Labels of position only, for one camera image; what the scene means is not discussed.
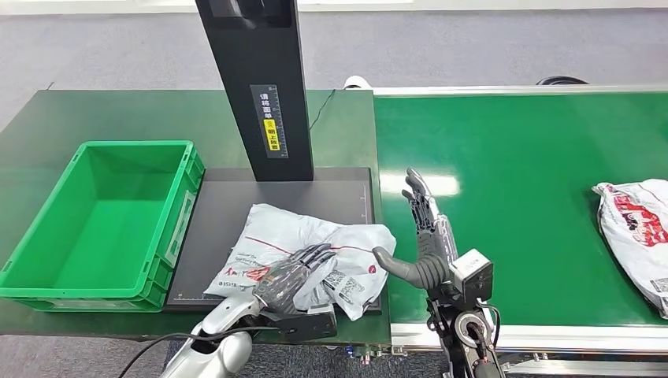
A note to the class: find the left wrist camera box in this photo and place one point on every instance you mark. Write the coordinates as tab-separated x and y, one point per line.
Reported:
308	326

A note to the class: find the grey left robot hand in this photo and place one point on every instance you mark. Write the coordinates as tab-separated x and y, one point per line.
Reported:
284	282

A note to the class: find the white package with red print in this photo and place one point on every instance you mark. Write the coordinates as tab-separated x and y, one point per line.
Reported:
631	240

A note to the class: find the aluminium conveyor frame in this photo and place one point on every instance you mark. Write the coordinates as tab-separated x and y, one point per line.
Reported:
574	339

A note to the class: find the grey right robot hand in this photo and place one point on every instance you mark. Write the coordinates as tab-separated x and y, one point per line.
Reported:
433	261

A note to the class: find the white grey poly mailer package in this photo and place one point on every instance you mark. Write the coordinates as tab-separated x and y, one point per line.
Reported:
292	229

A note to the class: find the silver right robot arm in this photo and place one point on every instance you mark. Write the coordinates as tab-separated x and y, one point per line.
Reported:
469	339

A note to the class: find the black inbound scanner machine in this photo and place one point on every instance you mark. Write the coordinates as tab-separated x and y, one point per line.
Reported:
261	104

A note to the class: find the white round roller end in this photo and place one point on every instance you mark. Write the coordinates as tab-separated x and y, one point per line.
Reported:
356	82

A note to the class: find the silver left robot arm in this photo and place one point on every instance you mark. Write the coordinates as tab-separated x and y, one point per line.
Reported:
224	349

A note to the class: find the green conveyor belt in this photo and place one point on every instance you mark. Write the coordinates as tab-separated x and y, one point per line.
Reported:
522	208

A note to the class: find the green plastic crate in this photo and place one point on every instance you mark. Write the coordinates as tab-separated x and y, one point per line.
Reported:
99	229

